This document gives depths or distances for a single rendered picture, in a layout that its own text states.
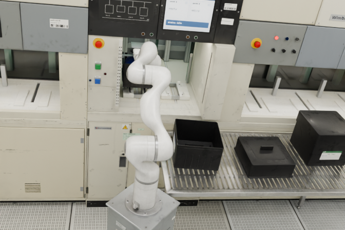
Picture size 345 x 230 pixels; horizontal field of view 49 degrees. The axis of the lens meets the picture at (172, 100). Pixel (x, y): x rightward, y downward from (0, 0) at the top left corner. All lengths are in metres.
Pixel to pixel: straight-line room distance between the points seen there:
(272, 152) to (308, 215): 1.11
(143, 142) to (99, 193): 1.27
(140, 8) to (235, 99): 0.90
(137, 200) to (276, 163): 0.88
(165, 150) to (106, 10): 0.89
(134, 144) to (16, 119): 1.07
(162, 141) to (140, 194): 0.32
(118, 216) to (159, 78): 0.74
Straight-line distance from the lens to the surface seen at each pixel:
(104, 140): 2.65
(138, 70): 1.92
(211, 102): 2.51
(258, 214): 3.27
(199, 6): 2.26
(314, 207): 3.55
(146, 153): 1.77
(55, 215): 3.05
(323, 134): 2.50
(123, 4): 2.21
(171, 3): 2.23
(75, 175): 2.86
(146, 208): 2.01
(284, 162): 2.41
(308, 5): 2.50
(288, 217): 3.35
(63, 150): 2.72
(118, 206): 2.04
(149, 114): 1.83
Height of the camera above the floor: 2.25
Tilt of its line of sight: 30 degrees down
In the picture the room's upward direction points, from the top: 8 degrees clockwise
